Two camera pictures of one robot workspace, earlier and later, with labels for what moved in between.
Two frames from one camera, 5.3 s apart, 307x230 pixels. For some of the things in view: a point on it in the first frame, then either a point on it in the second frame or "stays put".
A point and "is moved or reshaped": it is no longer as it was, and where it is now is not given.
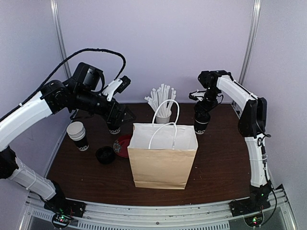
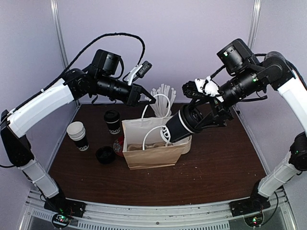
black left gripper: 120,112 -> 134,95
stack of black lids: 105,155 stays put
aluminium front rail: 280,215 stays put
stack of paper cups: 76,132 stays put
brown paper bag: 161,155 is moved or reshaped
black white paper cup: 114,127 stays put
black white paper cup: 202,120 is moved or reshaped
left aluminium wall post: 60,36 stays put
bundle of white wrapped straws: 158,96 stays put
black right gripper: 207,108 -> 217,118
